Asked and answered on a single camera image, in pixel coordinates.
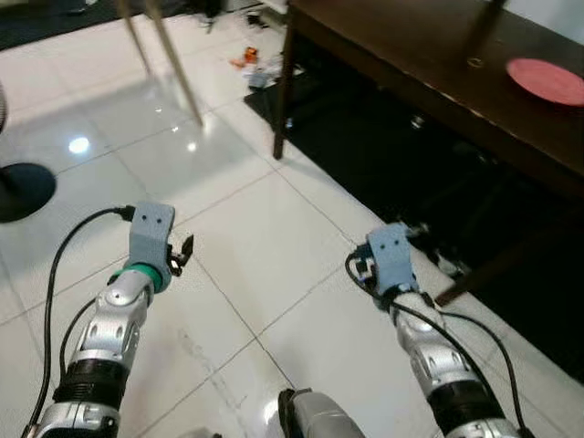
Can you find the red round plate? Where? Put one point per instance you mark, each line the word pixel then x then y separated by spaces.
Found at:
pixel 547 82

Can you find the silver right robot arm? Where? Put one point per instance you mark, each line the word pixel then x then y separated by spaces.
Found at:
pixel 433 356

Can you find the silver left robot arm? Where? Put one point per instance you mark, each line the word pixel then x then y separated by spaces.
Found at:
pixel 114 319

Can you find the white swivel caster wheel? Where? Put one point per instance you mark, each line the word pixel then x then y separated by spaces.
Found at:
pixel 418 230
pixel 453 265

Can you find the black floor mat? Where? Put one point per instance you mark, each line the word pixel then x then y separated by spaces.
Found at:
pixel 383 182

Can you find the grey robot right leg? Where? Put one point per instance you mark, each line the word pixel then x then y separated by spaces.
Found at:
pixel 324 424

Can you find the black round stand base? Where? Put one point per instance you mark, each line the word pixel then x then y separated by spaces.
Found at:
pixel 23 192

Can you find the thin light wooden leg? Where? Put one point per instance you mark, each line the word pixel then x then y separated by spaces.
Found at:
pixel 135 36
pixel 175 64

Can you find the small grey blue object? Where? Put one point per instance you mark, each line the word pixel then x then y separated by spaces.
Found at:
pixel 260 78

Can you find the small orange toy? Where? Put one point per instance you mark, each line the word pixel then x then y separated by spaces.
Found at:
pixel 245 58

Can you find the dark wooden table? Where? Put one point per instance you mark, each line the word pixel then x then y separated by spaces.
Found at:
pixel 411 46

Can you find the dark floor rug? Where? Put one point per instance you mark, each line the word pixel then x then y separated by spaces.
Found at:
pixel 46 18

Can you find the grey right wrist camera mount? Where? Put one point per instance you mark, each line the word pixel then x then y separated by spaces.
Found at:
pixel 392 255

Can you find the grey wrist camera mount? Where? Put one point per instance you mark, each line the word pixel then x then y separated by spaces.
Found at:
pixel 151 233
pixel 392 255

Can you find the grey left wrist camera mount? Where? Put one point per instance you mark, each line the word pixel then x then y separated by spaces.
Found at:
pixel 151 233

